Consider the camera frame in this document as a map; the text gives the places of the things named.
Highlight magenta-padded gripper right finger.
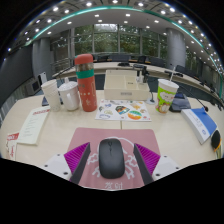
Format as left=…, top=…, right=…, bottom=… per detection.
left=132, top=143, right=183, bottom=186

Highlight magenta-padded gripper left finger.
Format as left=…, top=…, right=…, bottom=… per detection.
left=43, top=142, right=92, bottom=185

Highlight black computer mouse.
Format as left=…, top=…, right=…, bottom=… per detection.
left=98, top=138, right=126, bottom=180

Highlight pink printed mouse pad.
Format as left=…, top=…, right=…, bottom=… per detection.
left=67, top=127, right=162, bottom=191

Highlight colourful sticker sheet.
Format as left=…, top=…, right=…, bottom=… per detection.
left=94, top=98, right=152, bottom=122

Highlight blue and white book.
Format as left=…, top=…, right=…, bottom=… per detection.
left=180, top=107, right=218, bottom=146

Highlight white lidded mug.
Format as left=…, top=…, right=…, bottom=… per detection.
left=57, top=81, right=81, bottom=112

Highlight green white cup with straw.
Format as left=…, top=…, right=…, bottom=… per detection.
left=155, top=65, right=180, bottom=114

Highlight white ribbed paper cup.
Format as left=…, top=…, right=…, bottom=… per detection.
left=40, top=78, right=62, bottom=112

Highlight red bottle with green band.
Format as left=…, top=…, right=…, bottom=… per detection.
left=74, top=53, right=98, bottom=113

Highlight beige cardboard box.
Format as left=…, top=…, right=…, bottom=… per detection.
left=103, top=69, right=151, bottom=102

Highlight dark office chairs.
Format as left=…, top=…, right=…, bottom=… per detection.
left=93, top=53, right=214, bottom=91

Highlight ceiling lights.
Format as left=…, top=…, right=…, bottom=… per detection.
left=6, top=0, right=223, bottom=73

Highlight black folding umbrella orange strap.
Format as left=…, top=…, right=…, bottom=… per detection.
left=210, top=129, right=223, bottom=159

